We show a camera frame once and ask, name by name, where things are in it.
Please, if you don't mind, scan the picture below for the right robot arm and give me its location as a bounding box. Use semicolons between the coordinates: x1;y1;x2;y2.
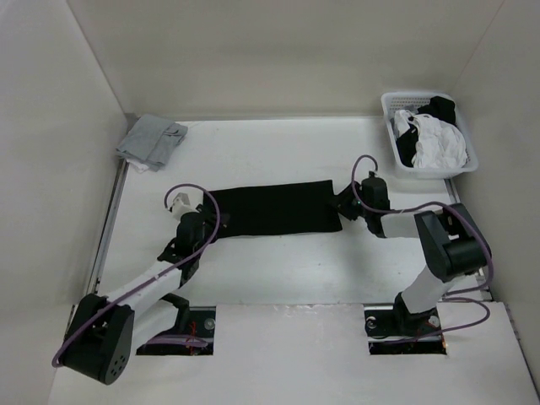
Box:
331;172;491;337

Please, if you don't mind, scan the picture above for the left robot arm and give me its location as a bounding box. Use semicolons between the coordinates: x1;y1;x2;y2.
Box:
52;205;230;385

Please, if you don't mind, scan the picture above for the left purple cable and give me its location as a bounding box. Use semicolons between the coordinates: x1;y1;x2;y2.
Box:
51;183;223;368

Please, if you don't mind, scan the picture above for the folded grey tank top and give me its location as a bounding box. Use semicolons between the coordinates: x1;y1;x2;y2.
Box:
116;114;188;172

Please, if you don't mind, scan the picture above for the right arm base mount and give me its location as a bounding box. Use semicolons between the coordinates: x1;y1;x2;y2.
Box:
364;306;446;355

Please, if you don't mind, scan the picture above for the folded white tank top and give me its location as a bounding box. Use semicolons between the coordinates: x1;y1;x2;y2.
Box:
127;159;149;173

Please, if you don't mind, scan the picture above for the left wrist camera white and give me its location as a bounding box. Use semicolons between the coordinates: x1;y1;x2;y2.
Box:
169;192;197;221

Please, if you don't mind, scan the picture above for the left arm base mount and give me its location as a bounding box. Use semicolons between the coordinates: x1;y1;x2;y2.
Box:
136;306;217;357

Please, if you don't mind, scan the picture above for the white plastic laundry basket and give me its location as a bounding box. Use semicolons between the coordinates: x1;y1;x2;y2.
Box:
381;90;479;180

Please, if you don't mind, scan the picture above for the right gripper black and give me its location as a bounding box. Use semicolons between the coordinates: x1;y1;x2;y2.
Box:
327;181;371;221

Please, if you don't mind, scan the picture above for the white tank top in basket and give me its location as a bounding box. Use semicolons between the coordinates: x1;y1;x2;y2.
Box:
392;109;468;170

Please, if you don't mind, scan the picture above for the black tank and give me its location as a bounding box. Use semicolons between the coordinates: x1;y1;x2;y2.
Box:
395;95;458;166
210;180;343;238

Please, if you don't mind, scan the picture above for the black tank top in basket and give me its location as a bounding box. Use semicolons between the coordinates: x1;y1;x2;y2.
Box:
395;95;458;166

